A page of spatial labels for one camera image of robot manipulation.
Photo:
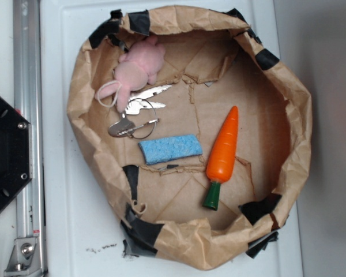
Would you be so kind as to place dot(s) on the aluminium frame rail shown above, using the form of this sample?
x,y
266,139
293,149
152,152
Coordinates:
x,y
31,218

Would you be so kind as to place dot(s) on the orange toy carrot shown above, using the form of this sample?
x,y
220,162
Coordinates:
x,y
221,162

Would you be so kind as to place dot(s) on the metal corner bracket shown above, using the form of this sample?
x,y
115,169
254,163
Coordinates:
x,y
25,258

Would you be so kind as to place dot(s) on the silver keys on ring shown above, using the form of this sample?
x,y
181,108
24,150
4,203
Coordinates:
x,y
137,102

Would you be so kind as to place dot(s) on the white tray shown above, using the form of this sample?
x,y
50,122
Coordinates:
x,y
84,237

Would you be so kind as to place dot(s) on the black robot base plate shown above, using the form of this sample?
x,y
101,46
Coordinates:
x,y
15,159

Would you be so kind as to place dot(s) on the blue sponge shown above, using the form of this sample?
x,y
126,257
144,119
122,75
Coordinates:
x,y
170,148

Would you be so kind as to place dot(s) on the pink plush bunny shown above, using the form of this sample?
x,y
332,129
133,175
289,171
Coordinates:
x,y
136,69

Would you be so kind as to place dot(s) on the brown paper bag bin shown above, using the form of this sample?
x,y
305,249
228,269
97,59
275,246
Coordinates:
x,y
214,62

